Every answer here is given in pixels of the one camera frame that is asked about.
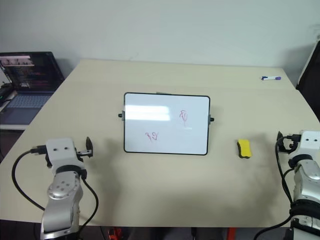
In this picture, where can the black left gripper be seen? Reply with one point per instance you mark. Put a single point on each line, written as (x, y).
(80, 154)

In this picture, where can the small black-framed whiteboard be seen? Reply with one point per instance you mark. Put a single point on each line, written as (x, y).
(166, 123)

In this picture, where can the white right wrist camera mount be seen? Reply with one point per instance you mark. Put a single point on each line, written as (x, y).
(310, 142)

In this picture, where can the white marker with purple cap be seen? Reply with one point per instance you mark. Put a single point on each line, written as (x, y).
(271, 78)

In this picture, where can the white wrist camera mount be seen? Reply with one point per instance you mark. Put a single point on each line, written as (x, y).
(310, 142)
(61, 152)

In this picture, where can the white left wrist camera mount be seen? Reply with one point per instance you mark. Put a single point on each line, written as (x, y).
(61, 152)

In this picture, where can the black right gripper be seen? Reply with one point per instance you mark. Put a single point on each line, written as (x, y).
(292, 143)

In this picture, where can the orange object under table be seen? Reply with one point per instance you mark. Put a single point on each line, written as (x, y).
(230, 231)
(113, 231)

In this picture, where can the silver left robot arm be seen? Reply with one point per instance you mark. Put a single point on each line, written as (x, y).
(62, 190)

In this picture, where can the yellow and black eraser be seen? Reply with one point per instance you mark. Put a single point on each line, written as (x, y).
(244, 148)

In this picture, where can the open dark laptop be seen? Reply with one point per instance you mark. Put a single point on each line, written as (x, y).
(30, 80)

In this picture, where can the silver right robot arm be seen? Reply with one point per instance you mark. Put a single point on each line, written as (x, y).
(306, 185)

